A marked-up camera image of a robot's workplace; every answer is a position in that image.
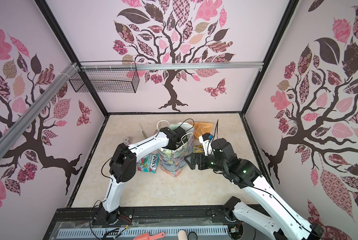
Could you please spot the green yellow snack bag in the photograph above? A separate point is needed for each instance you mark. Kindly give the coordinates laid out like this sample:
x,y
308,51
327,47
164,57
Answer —
x,y
197,149

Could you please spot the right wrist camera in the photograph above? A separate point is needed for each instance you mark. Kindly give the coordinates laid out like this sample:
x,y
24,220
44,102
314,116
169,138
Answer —
x,y
206,140

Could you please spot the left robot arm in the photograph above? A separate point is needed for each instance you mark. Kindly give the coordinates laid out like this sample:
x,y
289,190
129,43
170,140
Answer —
x,y
123,166

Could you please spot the small patterned cup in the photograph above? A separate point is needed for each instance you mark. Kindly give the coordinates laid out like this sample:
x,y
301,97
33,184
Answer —
x,y
126,141

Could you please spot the Fox's candy bag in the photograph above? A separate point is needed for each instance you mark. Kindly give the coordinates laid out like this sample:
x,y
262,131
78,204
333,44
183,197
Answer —
x,y
149,163

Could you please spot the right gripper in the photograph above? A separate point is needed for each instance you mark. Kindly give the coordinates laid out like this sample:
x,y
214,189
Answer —
x,y
201,156

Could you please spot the aluminium rail back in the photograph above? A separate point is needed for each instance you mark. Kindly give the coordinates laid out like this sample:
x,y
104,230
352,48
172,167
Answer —
x,y
185,66

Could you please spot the aluminium rail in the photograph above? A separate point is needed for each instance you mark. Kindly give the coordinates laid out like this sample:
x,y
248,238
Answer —
x,y
20,126
185,66

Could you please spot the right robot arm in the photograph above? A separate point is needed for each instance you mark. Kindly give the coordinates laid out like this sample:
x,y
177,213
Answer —
x,y
281,222

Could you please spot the black wire basket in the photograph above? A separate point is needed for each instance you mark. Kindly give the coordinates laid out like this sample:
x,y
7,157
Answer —
x,y
106,77

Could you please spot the pink plastic scoop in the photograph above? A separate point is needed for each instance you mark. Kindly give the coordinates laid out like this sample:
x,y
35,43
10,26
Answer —
x,y
147,236

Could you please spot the aluminium rail left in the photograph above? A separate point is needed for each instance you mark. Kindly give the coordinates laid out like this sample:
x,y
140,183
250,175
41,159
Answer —
x,y
20,126

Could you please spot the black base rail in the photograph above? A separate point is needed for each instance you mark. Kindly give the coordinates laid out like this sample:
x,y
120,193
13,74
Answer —
x,y
125,215

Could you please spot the colourful paper gift bag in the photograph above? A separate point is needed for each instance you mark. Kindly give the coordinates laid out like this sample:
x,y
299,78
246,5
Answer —
x,y
172,157

